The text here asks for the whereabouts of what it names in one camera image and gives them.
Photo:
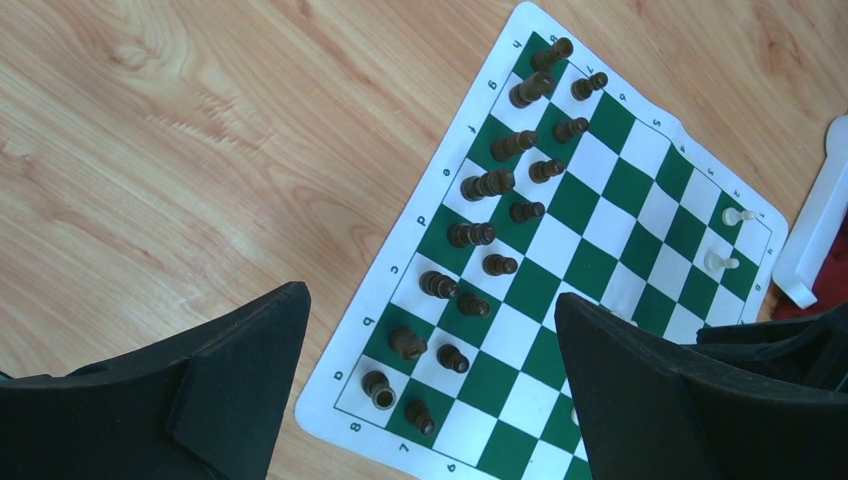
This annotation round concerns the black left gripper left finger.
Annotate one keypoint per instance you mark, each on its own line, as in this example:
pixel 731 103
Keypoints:
pixel 207 403

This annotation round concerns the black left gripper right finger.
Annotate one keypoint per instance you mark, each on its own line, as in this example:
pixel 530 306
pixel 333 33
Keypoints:
pixel 649 408

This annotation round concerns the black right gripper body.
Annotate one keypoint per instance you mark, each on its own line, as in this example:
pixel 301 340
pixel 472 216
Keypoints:
pixel 809 351

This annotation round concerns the white chess pawn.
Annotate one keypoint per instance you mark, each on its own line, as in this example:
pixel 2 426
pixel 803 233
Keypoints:
pixel 731 216
pixel 714 262

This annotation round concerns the green white chess board mat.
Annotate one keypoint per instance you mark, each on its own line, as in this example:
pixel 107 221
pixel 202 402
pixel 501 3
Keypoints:
pixel 613 200

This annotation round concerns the dark rook chess piece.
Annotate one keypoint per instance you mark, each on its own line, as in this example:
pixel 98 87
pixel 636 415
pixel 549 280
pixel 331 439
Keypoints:
pixel 376 386

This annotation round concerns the dark pawn chess piece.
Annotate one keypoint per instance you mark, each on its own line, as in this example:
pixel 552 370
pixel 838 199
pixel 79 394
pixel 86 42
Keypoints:
pixel 451 358
pixel 418 415

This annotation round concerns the dark knight chess piece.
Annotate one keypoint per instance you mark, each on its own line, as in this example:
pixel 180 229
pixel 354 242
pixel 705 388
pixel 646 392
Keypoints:
pixel 407 344

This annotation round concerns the dark queen chess piece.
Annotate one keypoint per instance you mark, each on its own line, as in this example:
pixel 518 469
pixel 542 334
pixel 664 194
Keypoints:
pixel 461 235

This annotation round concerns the dark bishop chess piece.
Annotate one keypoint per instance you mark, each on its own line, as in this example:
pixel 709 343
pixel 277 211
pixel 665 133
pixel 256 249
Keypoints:
pixel 439 285

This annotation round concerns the dark king chess piece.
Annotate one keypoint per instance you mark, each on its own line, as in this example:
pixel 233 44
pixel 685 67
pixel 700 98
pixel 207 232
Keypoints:
pixel 490 184

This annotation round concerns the red hanging garment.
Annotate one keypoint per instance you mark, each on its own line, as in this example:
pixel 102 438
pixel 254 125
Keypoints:
pixel 830 286

